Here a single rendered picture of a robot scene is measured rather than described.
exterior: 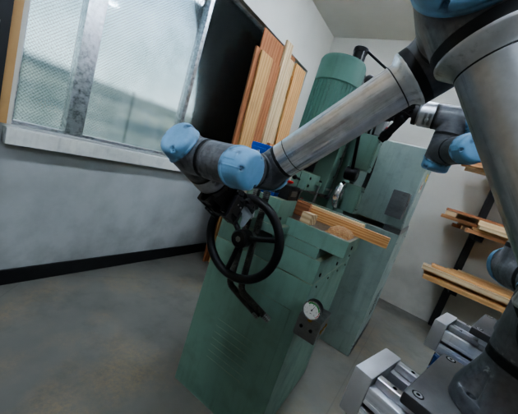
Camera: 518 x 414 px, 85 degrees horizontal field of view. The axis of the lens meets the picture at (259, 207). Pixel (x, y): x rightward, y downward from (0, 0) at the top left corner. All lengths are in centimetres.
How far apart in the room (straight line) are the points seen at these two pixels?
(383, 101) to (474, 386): 45
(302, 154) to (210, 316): 90
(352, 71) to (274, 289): 83
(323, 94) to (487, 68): 79
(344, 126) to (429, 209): 286
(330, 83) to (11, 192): 160
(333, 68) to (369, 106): 63
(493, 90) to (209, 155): 38
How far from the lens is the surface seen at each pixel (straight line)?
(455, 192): 336
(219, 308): 124
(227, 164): 47
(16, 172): 186
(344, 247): 96
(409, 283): 345
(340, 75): 114
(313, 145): 55
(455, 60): 40
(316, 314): 97
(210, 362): 137
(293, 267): 103
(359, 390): 62
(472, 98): 40
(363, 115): 54
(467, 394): 58
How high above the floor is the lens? 108
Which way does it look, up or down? 10 degrees down
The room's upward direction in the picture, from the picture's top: 18 degrees clockwise
